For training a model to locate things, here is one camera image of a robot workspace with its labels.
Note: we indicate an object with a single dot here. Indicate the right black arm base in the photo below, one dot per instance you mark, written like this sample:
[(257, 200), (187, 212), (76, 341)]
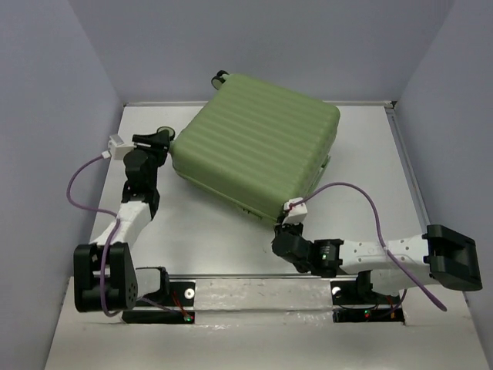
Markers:
[(350, 307)]

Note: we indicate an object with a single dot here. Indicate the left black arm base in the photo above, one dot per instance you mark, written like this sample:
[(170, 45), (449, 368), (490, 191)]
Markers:
[(174, 306)]

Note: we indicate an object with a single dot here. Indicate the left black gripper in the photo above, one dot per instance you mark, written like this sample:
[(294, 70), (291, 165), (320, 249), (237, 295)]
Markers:
[(160, 142)]

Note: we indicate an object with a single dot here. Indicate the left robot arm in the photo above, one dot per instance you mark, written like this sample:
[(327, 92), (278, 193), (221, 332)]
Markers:
[(104, 276)]

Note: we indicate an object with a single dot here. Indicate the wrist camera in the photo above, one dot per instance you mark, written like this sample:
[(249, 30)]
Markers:
[(294, 211), (118, 148)]

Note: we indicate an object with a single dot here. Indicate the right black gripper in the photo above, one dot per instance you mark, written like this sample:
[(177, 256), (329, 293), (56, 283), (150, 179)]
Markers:
[(278, 227)]

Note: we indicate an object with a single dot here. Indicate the green hard-shell suitcase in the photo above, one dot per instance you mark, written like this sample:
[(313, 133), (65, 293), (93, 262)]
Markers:
[(256, 145)]

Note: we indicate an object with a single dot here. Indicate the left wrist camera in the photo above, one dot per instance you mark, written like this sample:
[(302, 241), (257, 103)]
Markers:
[(118, 148)]

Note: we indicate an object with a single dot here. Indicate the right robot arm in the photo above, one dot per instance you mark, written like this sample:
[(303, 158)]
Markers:
[(439, 256)]

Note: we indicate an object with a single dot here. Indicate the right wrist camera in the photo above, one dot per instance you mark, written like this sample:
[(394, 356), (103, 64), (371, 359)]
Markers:
[(294, 211)]

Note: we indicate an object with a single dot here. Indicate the aluminium table rail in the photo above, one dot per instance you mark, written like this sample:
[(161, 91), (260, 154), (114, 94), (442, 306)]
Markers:
[(411, 179)]

